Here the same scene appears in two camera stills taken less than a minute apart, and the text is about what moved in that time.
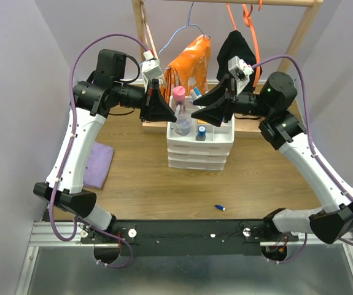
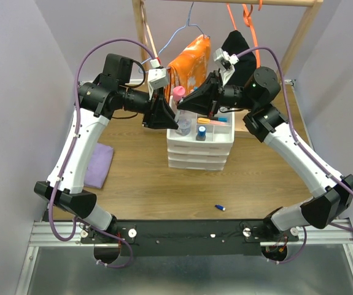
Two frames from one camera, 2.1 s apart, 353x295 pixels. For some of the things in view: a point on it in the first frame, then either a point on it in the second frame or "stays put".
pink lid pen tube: x=178 y=93 stays put
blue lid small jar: x=201 y=133 stays put
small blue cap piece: x=220 y=208 stays put
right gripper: x=215 y=114 → x=205 y=99
